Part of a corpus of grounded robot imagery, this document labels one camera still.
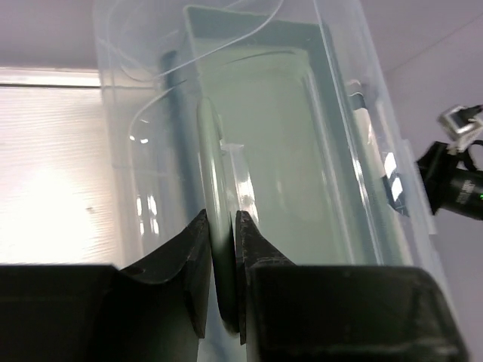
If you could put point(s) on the green plastic toolbox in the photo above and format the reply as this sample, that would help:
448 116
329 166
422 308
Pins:
281 137

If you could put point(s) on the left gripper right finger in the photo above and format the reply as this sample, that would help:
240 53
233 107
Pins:
289 312

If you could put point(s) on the clear toolbox lid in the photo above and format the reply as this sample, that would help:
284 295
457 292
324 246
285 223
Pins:
154 152

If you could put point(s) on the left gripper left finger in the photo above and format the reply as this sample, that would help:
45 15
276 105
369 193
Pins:
152 310

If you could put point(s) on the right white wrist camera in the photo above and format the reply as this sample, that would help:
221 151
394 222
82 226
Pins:
462 124

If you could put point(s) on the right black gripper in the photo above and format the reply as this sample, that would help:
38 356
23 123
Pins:
451 182

